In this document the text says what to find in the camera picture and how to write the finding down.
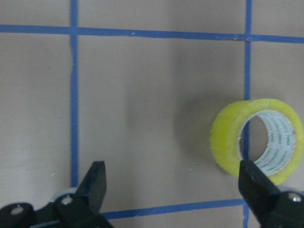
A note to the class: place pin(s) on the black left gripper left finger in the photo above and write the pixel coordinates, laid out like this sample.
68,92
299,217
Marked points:
92,189

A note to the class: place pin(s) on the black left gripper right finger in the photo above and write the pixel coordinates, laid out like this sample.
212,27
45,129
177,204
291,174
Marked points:
258,191

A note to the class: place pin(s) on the yellow clear tape roll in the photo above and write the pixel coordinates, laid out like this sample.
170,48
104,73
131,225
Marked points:
285,137

